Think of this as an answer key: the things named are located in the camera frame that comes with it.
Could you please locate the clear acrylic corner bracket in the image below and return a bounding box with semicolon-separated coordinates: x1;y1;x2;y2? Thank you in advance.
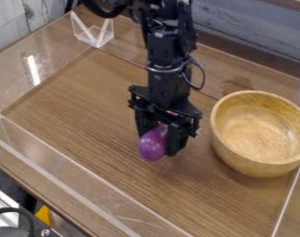
70;12;114;48

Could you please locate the clear acrylic tray wall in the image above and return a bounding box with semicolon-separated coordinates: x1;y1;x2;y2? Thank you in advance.
0;113;193;237

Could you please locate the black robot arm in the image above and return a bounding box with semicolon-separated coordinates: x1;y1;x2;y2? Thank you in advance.
83;0;204;160

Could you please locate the brown wooden bowl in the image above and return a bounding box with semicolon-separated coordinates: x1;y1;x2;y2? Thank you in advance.
210;90;300;178

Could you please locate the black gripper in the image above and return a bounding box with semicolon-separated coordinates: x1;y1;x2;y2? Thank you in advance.
129;66;202;156

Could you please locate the yellow black device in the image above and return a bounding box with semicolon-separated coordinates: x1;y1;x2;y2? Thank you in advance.
33;205;89;237

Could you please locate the black cable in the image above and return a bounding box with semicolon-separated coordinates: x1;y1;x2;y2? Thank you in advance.
0;206;37;237

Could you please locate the purple toy eggplant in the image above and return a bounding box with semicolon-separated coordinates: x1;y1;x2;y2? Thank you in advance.
138;123;168;162

